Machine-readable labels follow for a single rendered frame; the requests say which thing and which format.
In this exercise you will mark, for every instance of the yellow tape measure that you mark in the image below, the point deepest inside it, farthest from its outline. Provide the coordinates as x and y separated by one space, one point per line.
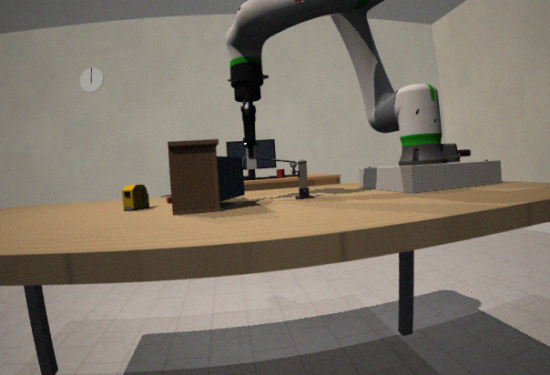
135 197

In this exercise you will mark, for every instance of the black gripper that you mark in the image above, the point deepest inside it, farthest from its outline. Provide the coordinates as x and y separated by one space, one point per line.
248 94

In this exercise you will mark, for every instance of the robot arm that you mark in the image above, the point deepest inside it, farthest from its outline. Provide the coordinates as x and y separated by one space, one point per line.
413 109

